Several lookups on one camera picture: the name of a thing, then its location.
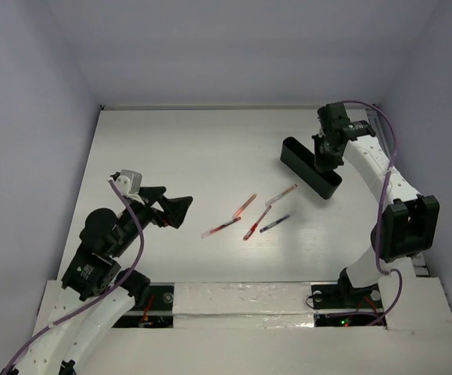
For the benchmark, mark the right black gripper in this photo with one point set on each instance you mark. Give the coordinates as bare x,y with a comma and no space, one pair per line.
324,164

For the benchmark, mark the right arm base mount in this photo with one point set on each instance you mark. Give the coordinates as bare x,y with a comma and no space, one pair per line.
342,295

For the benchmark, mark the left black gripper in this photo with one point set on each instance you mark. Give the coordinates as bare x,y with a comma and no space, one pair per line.
157,201

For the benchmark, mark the silver foil covered beam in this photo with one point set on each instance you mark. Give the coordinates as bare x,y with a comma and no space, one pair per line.
244,306

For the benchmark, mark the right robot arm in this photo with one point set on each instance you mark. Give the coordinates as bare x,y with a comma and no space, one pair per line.
360,272

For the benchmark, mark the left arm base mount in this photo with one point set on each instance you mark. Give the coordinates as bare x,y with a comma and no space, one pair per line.
155,312

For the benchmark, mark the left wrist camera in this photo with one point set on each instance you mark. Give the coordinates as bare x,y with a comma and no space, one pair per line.
127,182

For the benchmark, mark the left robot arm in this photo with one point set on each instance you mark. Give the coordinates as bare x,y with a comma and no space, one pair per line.
95,290

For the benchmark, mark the black oblong container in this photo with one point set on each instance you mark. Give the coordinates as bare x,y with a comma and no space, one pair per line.
301,161

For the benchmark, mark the blue pen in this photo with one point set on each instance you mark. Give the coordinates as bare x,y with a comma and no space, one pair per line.
275,223

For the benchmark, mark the red pen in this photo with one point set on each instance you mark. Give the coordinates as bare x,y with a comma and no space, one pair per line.
242,208
220,227
256,224

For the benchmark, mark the aluminium rail right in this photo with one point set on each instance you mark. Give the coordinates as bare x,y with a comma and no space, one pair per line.
406,219

